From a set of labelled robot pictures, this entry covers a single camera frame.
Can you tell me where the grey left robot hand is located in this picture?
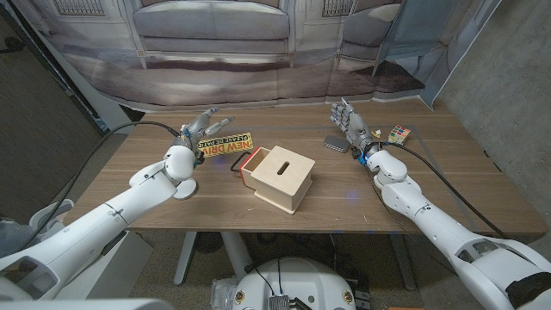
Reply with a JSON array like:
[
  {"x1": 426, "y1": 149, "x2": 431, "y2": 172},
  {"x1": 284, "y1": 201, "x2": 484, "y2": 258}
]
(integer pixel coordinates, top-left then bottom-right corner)
[{"x1": 171, "y1": 107, "x2": 236, "y2": 158}]

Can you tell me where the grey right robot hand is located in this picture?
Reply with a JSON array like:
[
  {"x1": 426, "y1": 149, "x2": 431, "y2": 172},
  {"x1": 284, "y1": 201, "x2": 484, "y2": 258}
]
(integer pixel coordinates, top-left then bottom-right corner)
[{"x1": 330, "y1": 97, "x2": 382, "y2": 157}]

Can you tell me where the yellow new driver bumper sticker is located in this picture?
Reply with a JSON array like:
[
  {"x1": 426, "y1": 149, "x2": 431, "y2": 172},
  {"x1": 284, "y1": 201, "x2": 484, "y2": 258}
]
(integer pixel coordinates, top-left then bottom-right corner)
[{"x1": 198, "y1": 132, "x2": 254, "y2": 158}]

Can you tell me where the Rubik's cube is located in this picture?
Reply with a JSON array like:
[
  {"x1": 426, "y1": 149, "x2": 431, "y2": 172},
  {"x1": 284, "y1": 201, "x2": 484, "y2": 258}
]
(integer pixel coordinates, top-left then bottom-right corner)
[{"x1": 387, "y1": 124, "x2": 412, "y2": 146}]

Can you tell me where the wooden drawer with red front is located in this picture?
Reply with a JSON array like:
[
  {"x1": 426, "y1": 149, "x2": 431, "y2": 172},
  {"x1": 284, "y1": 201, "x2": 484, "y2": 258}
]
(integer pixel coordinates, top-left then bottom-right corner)
[{"x1": 230, "y1": 146, "x2": 272, "y2": 187}]

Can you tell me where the grey metal tin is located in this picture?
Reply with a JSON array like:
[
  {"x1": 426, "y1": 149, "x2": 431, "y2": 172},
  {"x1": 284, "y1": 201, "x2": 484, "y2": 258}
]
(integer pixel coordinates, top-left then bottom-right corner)
[{"x1": 323, "y1": 134, "x2": 351, "y2": 153}]

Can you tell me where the printed sofa room backdrop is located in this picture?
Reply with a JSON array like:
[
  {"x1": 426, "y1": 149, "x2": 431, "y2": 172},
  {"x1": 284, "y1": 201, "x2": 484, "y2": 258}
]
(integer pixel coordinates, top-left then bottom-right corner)
[{"x1": 10, "y1": 0, "x2": 503, "y2": 113}]

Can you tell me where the wooden box with slot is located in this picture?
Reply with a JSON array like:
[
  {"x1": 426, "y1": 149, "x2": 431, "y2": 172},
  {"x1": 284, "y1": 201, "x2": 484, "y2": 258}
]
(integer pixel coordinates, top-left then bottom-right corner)
[{"x1": 249, "y1": 145, "x2": 316, "y2": 215}]

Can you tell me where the black round floor object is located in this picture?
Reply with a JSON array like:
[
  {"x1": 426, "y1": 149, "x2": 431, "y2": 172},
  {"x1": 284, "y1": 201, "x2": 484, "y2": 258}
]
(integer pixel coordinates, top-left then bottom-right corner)
[{"x1": 194, "y1": 232, "x2": 225, "y2": 254}]

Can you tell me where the white slanted table leg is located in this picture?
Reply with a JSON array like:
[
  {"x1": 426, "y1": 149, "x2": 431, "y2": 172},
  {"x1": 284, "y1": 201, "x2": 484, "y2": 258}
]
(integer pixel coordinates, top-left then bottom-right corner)
[{"x1": 173, "y1": 231, "x2": 198, "y2": 287}]

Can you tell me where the white thick table leg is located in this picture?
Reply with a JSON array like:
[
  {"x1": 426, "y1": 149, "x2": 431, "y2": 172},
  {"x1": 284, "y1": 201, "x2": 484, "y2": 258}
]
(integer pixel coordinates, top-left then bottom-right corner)
[{"x1": 220, "y1": 231, "x2": 255, "y2": 281}]

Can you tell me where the grey table leg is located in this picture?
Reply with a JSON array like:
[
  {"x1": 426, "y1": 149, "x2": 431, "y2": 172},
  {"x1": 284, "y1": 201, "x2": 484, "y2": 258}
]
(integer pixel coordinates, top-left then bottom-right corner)
[{"x1": 389, "y1": 234, "x2": 418, "y2": 292}]

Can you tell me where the clear plastic container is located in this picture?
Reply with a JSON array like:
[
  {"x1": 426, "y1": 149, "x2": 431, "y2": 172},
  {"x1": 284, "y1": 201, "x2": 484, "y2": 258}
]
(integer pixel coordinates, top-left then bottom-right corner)
[{"x1": 210, "y1": 277, "x2": 240, "y2": 310}]

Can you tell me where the white office chair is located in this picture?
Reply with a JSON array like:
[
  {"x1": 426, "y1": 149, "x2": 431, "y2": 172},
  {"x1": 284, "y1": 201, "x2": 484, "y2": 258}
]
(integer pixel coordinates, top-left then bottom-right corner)
[{"x1": 28, "y1": 198, "x2": 75, "y2": 242}]

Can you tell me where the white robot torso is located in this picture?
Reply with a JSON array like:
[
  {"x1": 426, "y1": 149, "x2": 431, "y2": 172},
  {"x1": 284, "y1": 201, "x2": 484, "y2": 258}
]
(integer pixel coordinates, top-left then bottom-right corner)
[{"x1": 232, "y1": 257, "x2": 357, "y2": 310}]

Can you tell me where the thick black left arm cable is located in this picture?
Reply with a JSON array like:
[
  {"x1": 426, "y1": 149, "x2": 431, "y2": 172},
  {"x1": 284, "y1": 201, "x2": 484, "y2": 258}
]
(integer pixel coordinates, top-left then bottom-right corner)
[{"x1": 19, "y1": 120, "x2": 182, "y2": 253}]

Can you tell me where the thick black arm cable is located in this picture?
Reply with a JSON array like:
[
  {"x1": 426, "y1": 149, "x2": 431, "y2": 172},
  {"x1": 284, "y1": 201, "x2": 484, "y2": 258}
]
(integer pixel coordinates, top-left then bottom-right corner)
[
  {"x1": 385, "y1": 141, "x2": 511, "y2": 240},
  {"x1": 19, "y1": 120, "x2": 182, "y2": 253}
]

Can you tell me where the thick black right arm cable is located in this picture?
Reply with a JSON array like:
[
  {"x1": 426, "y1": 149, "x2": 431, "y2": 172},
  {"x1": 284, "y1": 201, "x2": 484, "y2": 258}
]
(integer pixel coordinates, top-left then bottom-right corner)
[{"x1": 385, "y1": 141, "x2": 511, "y2": 240}]

